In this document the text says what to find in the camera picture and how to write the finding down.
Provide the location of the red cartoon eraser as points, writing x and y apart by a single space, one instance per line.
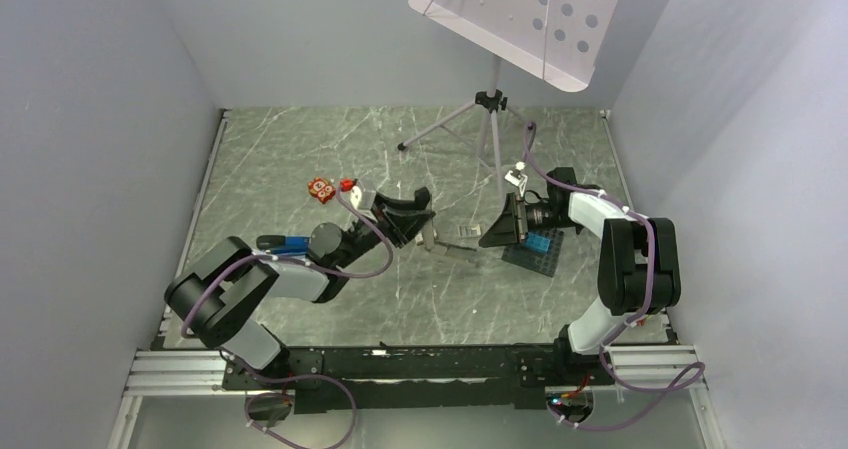
322 189

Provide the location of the black silver stapler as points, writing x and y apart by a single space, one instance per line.
447 247

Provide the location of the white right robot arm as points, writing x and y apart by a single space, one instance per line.
638 269

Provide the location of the white perforated music stand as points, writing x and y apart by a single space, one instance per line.
556 41

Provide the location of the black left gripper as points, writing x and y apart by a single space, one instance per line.
399 220

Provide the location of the blue black stapler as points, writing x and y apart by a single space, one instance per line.
285 242

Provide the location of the staple box tray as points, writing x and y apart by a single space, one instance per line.
469 231

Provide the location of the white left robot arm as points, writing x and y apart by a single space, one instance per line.
217 296

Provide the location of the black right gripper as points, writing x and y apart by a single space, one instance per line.
505 230

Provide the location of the dark grey lego baseplate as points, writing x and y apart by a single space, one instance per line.
544 264

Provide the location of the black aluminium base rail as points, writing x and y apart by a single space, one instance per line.
316 380

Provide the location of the blue lego brick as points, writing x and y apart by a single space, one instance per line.
537 243

